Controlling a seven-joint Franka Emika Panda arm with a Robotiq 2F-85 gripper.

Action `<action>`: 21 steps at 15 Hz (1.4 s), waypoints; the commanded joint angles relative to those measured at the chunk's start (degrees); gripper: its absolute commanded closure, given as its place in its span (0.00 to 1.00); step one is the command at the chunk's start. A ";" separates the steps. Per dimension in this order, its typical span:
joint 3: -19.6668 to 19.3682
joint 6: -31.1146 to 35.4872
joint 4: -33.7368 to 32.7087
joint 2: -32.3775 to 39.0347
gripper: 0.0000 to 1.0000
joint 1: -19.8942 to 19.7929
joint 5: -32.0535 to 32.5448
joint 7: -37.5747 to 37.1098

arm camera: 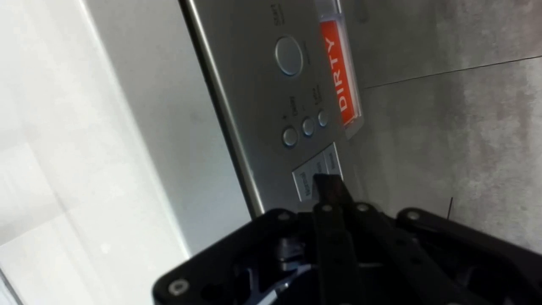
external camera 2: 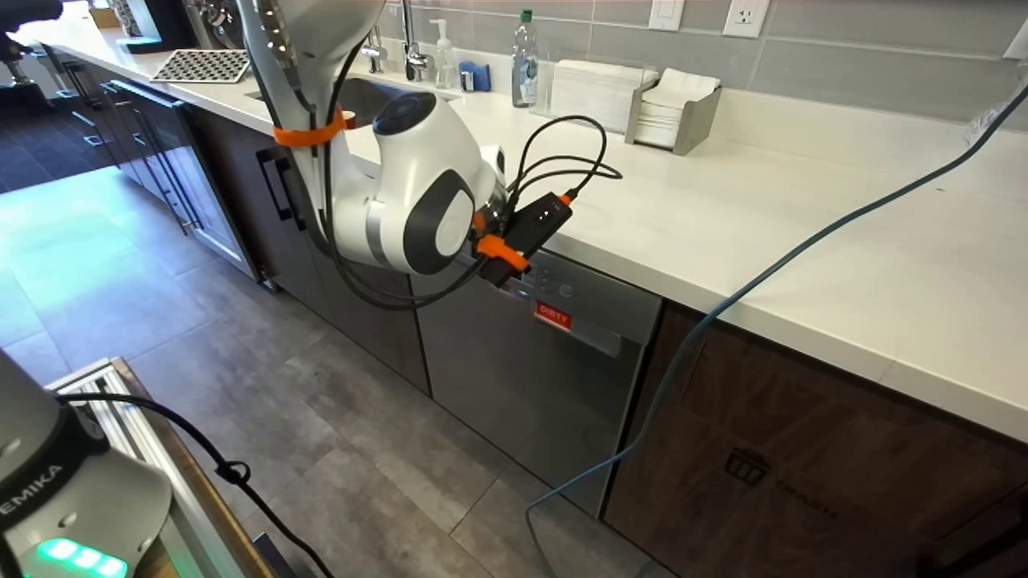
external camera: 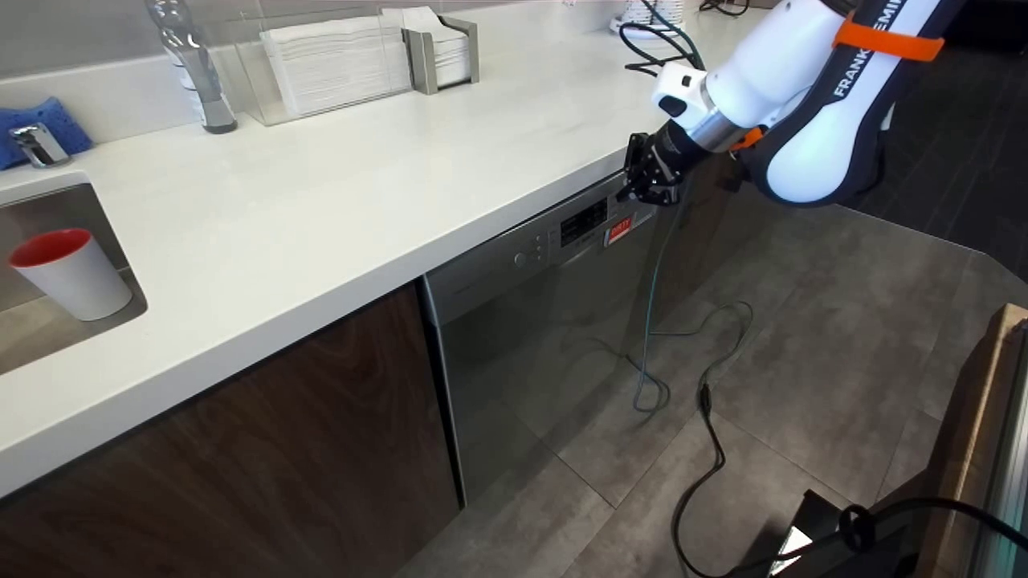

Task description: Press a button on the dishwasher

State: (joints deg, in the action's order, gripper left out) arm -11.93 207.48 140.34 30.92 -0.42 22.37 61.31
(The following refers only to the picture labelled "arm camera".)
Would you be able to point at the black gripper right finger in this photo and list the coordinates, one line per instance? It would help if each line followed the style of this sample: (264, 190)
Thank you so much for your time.
(440, 255)

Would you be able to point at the stainless steel dishwasher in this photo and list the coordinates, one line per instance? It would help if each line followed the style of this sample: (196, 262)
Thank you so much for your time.
(254, 68)

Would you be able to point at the red dirty sign magnet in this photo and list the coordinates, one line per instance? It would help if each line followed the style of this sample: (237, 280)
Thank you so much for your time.
(338, 73)

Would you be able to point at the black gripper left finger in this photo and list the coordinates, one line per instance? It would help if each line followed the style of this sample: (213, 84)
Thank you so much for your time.
(254, 248)

